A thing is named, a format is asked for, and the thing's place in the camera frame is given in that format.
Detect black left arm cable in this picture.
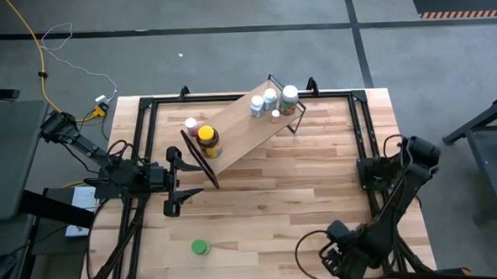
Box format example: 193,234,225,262
104,137,149,168

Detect black orange handle tool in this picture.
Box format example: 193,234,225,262
436,266,473,278

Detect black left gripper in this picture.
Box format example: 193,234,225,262
145,144,207,218

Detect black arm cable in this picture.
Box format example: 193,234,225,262
293,229,335,279
104,137,149,168

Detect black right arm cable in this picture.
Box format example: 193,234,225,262
293,229,335,279

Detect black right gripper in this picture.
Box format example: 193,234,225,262
317,218,364,279

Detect grey side desk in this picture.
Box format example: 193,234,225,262
0,98,55,222

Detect white electronics box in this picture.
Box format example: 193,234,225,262
62,183,102,240

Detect wooden shelf black metal legs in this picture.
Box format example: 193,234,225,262
177,71,311,192

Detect small white medicine bottle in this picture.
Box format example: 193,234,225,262
261,87,280,112

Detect yellow power cable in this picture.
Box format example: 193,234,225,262
3,0,109,126

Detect fish oil bottle yellow cap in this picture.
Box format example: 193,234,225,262
195,124,223,161

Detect pink bottle white cap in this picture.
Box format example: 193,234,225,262
183,117,201,138

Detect black desk beam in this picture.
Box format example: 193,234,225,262
17,187,97,233

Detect fruit label bottle white cap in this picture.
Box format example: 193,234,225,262
277,83,301,117

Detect thin white cable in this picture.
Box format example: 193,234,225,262
39,20,119,106

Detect green cap medicine bottle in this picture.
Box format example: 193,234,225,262
190,238,212,257

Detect black aluminium table frame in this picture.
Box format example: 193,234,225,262
72,73,436,279

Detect white square bottle blue label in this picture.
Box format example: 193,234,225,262
248,94,266,119

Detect dark grey metal stand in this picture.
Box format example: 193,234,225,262
439,91,497,225

